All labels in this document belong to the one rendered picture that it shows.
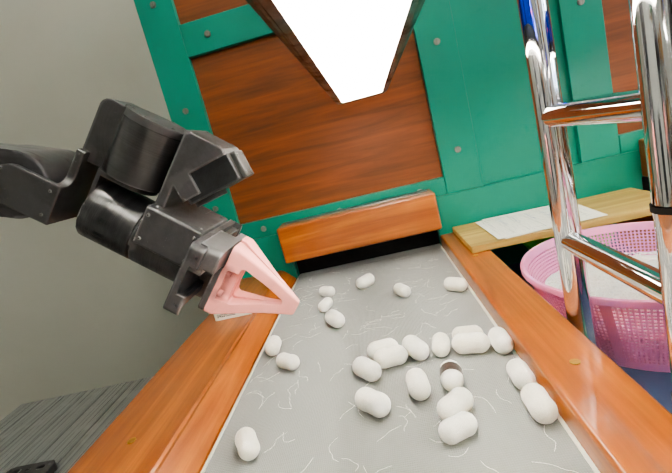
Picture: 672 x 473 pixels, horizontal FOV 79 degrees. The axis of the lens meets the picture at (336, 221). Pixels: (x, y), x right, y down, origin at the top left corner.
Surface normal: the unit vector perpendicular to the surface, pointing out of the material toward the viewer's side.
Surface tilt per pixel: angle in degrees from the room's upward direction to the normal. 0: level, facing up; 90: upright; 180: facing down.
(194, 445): 45
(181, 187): 90
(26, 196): 90
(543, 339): 0
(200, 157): 90
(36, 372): 90
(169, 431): 0
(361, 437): 0
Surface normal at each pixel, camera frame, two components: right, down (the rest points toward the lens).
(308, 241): -0.07, 0.20
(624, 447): -0.24, -0.95
